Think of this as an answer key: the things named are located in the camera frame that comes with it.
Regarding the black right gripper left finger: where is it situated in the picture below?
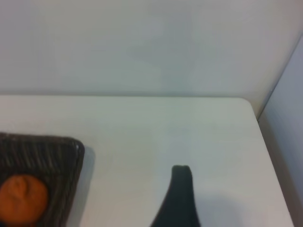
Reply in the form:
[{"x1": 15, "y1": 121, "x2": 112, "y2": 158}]
[{"x1": 150, "y1": 165, "x2": 188, "y2": 227}]

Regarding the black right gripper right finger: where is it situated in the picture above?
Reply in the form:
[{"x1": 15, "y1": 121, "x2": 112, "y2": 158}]
[{"x1": 182, "y1": 165, "x2": 202, "y2": 227}]

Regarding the dark brown wicker basket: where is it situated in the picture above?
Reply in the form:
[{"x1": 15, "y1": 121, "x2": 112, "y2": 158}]
[{"x1": 0, "y1": 132, "x2": 85, "y2": 227}]

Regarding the orange with knobby stem end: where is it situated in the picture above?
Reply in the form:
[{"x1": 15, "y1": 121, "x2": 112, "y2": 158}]
[{"x1": 0, "y1": 174, "x2": 49, "y2": 224}]

